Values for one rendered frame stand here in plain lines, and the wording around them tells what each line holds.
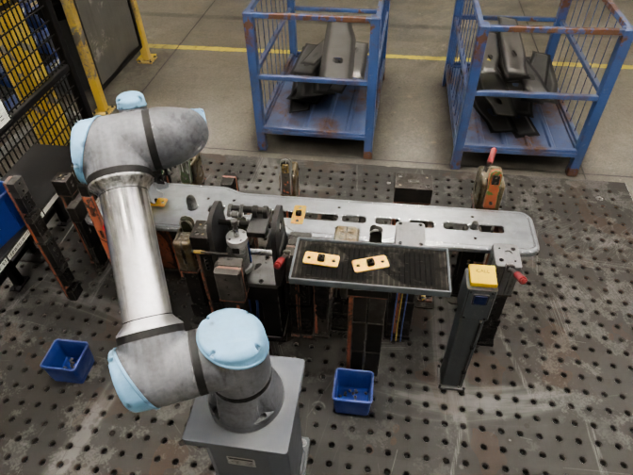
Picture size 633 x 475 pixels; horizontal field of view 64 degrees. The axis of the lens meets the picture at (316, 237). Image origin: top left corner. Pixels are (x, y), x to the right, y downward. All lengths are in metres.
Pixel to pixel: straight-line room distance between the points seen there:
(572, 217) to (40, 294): 1.98
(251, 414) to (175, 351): 0.20
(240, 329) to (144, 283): 0.18
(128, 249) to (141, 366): 0.20
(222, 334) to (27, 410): 0.94
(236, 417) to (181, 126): 0.55
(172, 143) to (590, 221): 1.68
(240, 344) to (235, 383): 0.08
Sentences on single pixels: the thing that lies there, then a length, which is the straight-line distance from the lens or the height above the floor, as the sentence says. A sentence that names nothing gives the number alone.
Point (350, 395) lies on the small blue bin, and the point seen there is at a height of 0.70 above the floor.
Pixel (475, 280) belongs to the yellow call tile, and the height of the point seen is 1.16.
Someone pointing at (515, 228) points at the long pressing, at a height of 1.00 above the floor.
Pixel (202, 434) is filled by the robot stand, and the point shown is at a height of 1.10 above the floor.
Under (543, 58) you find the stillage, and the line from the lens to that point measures 4.11.
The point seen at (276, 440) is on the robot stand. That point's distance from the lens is 1.04.
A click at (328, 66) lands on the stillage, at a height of 0.51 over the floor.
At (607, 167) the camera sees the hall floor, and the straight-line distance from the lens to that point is 3.89.
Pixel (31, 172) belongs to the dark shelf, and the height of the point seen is 1.03.
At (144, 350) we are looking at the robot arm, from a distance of 0.90.
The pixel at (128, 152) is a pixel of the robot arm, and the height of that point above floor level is 1.53.
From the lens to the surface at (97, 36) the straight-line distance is 4.43.
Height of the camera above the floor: 2.04
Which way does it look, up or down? 44 degrees down
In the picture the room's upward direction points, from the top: 2 degrees counter-clockwise
